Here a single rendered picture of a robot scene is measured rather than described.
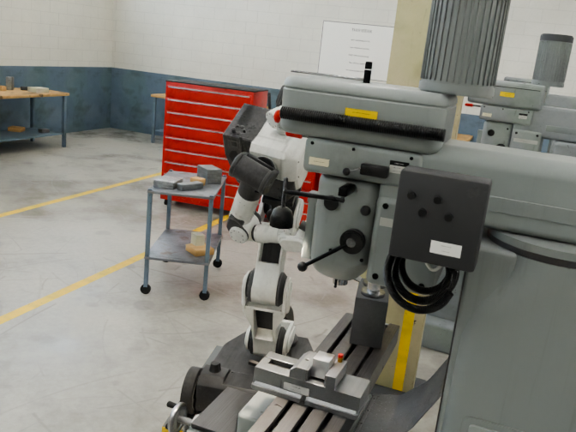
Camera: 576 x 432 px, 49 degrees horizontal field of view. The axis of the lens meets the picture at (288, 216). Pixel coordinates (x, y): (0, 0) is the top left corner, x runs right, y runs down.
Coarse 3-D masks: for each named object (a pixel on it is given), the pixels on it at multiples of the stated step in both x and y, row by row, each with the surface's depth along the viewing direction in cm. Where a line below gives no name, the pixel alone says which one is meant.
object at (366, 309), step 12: (360, 288) 241; (384, 288) 244; (360, 300) 232; (372, 300) 231; (384, 300) 232; (360, 312) 233; (372, 312) 232; (384, 312) 231; (360, 324) 234; (372, 324) 233; (384, 324) 232; (360, 336) 235; (372, 336) 234
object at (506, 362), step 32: (480, 256) 163; (512, 256) 160; (544, 256) 155; (480, 288) 165; (512, 288) 160; (544, 288) 156; (480, 320) 165; (512, 320) 161; (544, 320) 158; (480, 352) 166; (512, 352) 163; (544, 352) 160; (448, 384) 173; (480, 384) 167; (512, 384) 164; (544, 384) 161; (448, 416) 173; (480, 416) 169; (512, 416) 166; (544, 416) 163
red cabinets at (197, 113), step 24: (168, 96) 718; (192, 96) 710; (216, 96) 702; (240, 96) 693; (264, 96) 726; (168, 120) 724; (192, 120) 716; (216, 120) 708; (168, 144) 731; (192, 144) 722; (216, 144) 714; (168, 168) 738; (192, 168) 729
